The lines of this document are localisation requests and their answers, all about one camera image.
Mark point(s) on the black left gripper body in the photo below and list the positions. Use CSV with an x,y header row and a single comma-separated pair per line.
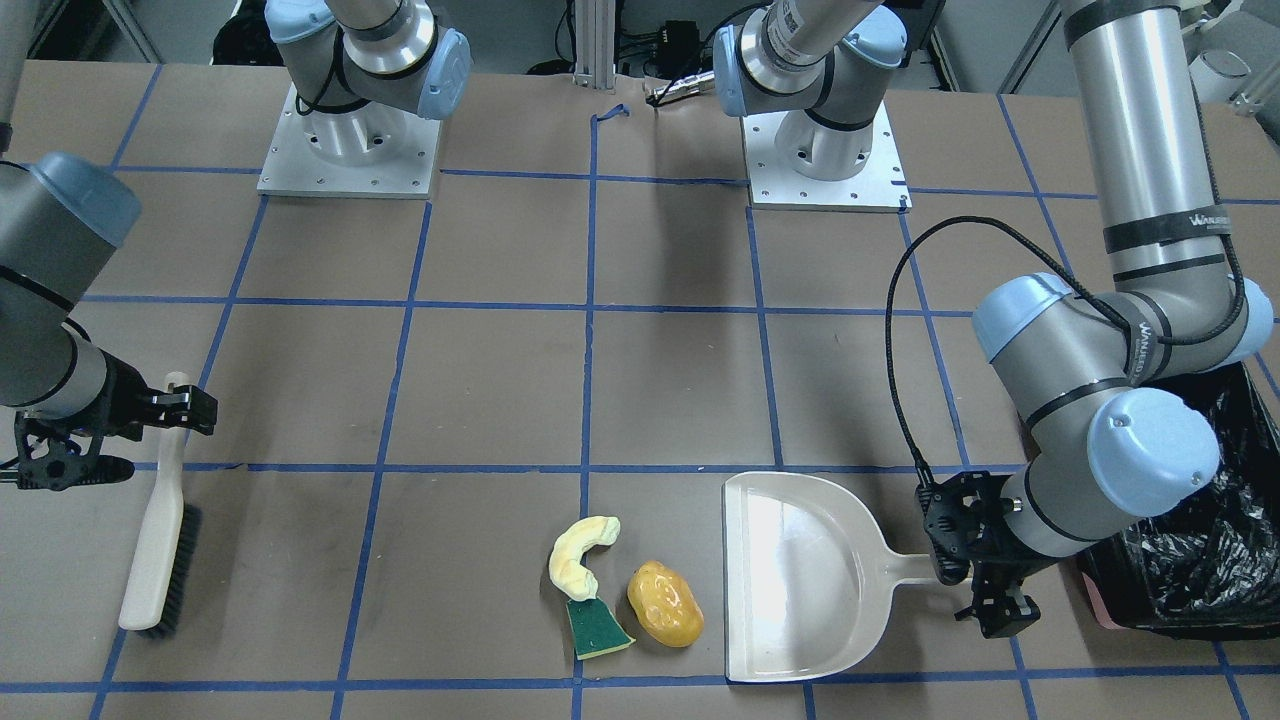
x,y
996,566

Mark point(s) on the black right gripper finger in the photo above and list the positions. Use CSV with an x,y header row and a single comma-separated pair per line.
x,y
186,407
62,471

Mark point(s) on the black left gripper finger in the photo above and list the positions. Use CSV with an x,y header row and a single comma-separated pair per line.
x,y
1001,615
949,568

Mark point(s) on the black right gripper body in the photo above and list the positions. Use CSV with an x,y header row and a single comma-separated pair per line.
x,y
122,388

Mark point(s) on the beige plastic dustpan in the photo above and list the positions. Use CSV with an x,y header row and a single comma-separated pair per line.
x,y
808,578

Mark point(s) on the beige hand brush black bristles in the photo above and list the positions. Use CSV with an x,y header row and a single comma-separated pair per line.
x,y
155,590

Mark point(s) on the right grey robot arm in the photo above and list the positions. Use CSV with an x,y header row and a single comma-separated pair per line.
x,y
358,69

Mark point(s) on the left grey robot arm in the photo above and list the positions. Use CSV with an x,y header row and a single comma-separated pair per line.
x,y
1082,368

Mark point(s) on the black bag lined trash bin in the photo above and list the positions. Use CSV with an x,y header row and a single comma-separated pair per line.
x,y
1209,569

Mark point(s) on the green yellow sponge piece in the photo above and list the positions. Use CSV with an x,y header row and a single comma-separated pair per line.
x,y
595,630

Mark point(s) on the pale curved foam peel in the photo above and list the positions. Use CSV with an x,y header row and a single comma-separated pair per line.
x,y
565,569

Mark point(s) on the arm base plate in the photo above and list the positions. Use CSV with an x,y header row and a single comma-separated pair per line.
x,y
371,153
794,164

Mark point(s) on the aluminium frame post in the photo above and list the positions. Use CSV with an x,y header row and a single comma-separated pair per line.
x,y
594,36

